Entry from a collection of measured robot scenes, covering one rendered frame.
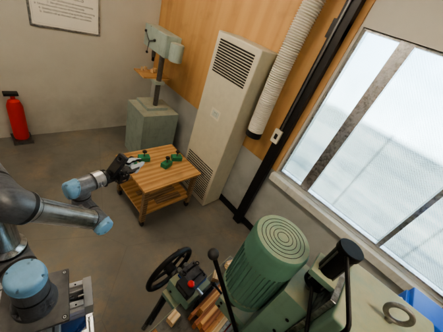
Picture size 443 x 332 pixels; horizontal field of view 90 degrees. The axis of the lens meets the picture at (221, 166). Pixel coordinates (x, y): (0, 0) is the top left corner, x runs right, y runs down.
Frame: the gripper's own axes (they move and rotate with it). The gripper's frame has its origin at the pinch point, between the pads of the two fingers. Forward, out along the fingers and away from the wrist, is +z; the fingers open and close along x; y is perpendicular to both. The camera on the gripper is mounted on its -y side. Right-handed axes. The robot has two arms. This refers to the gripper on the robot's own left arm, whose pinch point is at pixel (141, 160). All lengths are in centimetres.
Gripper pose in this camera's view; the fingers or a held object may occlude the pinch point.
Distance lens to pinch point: 120.3
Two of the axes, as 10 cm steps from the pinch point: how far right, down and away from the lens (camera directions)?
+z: 5.6, -3.3, 7.6
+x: 7.2, 6.5, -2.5
